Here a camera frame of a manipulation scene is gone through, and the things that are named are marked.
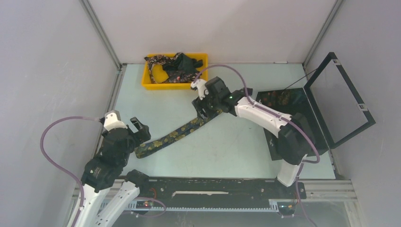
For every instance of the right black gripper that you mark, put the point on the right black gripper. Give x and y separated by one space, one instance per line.
199 104

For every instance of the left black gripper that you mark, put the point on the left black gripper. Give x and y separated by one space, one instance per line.
143 134

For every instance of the navy gold floral tie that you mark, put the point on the navy gold floral tie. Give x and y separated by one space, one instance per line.
147 149

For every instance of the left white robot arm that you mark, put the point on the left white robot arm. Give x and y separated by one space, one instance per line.
104 168

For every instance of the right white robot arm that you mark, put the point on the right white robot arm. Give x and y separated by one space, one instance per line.
294 138

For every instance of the rolled ties in box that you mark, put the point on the rolled ties in box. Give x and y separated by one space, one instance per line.
277 97

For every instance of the black pink floral tie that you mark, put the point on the black pink floral tie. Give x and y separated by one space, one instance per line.
172 76

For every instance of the dark green tie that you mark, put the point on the dark green tie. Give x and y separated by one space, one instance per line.
182 62

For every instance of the black storage box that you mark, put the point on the black storage box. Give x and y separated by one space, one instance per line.
302 106

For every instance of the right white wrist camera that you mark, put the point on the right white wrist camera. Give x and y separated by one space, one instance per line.
200 86

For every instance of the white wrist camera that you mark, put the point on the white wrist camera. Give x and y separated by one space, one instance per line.
200 86
112 120

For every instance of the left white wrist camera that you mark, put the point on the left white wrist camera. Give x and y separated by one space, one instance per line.
112 120

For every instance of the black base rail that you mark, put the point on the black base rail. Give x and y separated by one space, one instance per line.
220 193

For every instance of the black box lid frame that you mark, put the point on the black box lid frame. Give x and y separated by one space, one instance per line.
338 107

